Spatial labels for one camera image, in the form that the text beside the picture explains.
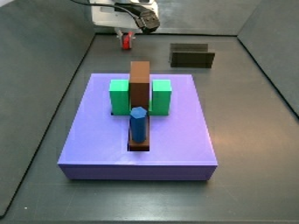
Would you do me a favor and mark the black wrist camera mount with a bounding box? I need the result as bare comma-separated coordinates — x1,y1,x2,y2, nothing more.
130,4,161,34

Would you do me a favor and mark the purple base board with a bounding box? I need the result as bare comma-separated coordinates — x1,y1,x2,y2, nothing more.
58,73,218,180

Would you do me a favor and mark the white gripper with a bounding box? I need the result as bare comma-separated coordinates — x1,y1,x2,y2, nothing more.
90,0,158,41

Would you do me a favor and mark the black U-shaped holder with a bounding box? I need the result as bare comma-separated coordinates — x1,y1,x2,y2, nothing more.
170,43,215,68

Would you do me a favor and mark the brown upright block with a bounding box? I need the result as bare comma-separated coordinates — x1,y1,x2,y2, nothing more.
129,61,150,151

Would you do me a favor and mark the green block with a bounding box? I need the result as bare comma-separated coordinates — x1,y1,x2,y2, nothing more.
109,80,130,116
151,80,173,116

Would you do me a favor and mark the blue hexagonal peg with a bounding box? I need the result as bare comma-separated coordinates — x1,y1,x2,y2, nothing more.
130,107,147,143

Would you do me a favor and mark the red peg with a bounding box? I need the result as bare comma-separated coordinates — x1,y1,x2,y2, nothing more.
122,32,134,50

